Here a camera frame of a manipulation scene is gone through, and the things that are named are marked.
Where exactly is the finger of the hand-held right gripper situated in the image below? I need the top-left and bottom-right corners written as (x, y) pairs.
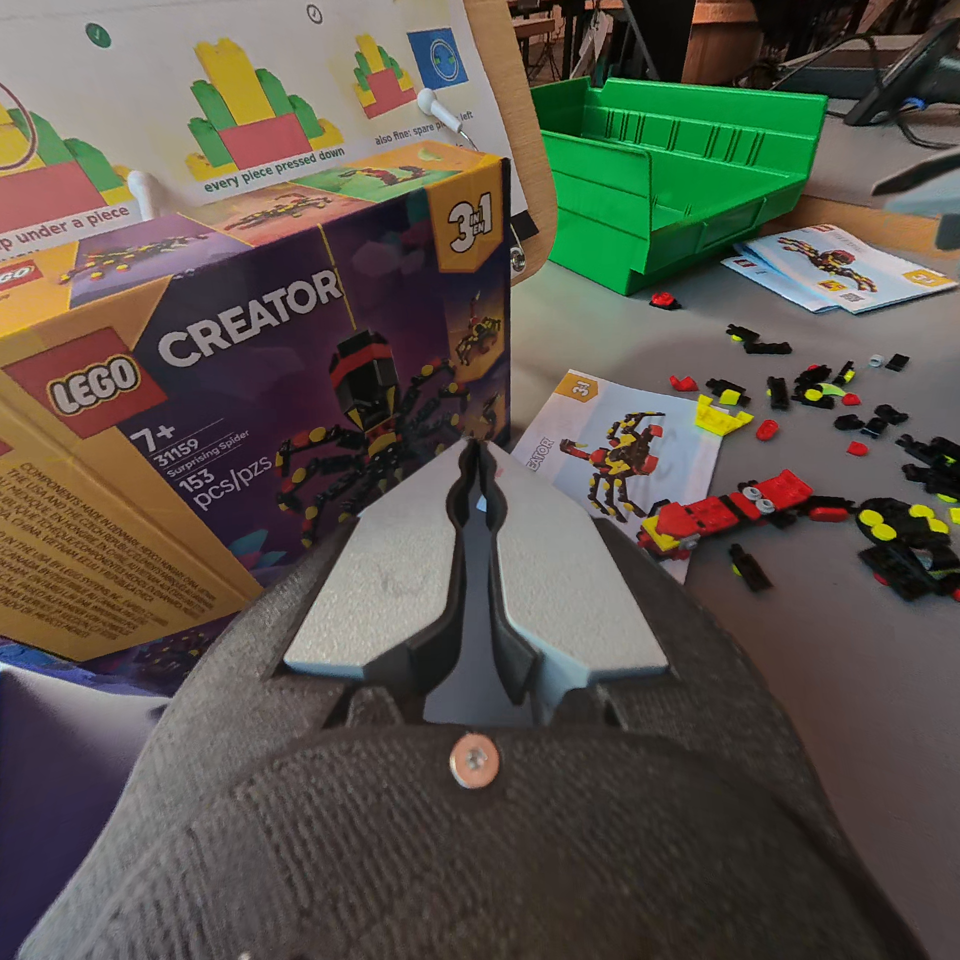
top-left (870, 147), bottom-right (960, 250)

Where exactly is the open spider instruction booklet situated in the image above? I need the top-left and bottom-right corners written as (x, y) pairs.
top-left (513, 371), bottom-right (724, 585)

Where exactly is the green plastic bin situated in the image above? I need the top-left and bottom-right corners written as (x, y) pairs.
top-left (530, 75), bottom-right (829, 298)

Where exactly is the purple lego set box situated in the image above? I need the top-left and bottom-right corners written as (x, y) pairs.
top-left (0, 192), bottom-right (514, 664)

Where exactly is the printed instruction sheet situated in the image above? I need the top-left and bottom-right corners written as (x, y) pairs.
top-left (0, 0), bottom-right (504, 264)

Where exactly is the black barcode scanner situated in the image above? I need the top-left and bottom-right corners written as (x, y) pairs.
top-left (845, 8), bottom-right (960, 130)

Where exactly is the pile of lego pieces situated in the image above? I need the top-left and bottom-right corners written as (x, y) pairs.
top-left (668, 323), bottom-right (960, 603)

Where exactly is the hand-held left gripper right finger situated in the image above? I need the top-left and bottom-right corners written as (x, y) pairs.
top-left (480, 440), bottom-right (670, 706)

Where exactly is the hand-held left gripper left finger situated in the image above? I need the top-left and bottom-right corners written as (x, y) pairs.
top-left (282, 440), bottom-right (478, 696)

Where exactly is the closed instruction booklet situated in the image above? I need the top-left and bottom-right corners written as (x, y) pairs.
top-left (720, 222), bottom-right (958, 318)

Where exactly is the red yellow black lego model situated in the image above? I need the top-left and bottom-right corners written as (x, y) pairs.
top-left (638, 468), bottom-right (853, 561)

